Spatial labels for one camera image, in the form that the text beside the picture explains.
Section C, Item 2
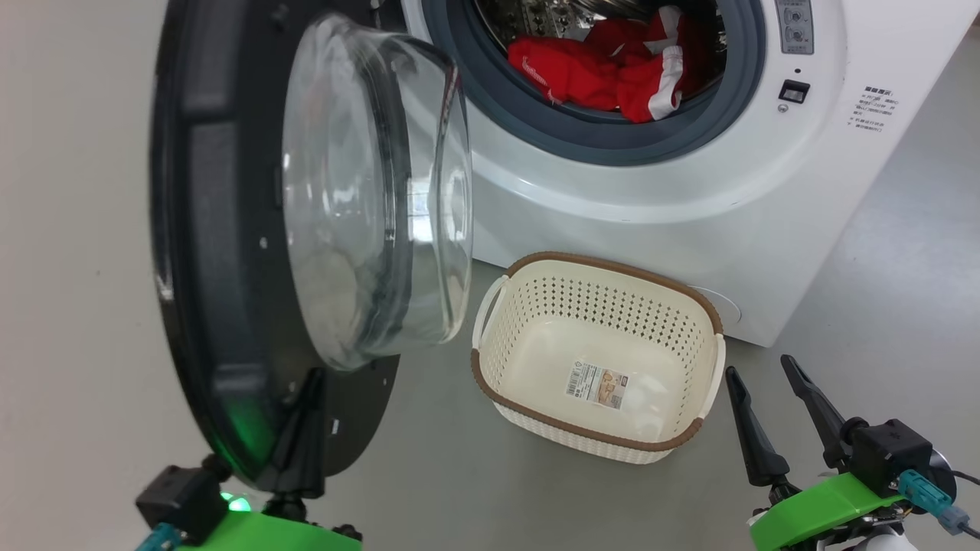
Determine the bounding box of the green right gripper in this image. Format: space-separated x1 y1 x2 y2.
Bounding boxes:
725 354 920 551

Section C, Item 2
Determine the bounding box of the paper product label sticker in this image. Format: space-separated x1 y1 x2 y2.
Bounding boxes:
565 361 630 410

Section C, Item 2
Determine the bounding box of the washing machine drum opening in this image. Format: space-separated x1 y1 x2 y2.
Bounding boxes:
475 0 728 47

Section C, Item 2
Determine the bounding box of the red garment with white stripe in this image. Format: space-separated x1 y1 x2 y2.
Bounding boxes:
605 6 717 123

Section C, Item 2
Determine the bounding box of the white front-load washing machine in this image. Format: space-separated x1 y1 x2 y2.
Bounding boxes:
375 0 980 349

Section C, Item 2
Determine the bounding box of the black text warning label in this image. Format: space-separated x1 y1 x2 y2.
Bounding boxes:
848 86 898 133

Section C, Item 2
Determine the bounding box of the cream perforated basket brown rim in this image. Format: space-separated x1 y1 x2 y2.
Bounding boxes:
470 251 726 465

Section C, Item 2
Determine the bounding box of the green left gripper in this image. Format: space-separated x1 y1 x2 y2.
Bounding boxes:
165 367 362 551

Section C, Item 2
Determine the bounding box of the round white filter cover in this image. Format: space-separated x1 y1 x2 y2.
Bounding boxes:
685 285 742 339

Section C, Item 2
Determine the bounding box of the black round glass washer door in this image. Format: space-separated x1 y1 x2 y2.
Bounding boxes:
149 0 475 493

